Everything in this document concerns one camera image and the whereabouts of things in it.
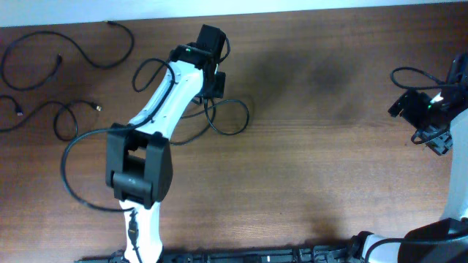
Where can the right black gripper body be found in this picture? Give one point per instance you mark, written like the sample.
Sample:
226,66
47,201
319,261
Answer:
421,115

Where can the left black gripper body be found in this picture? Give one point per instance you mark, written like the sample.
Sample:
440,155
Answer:
215,88

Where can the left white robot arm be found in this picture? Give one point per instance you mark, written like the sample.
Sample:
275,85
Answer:
139,166

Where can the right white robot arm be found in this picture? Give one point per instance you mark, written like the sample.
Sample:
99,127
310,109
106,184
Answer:
446,239

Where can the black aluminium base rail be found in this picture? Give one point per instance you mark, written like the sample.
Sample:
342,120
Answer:
316,254

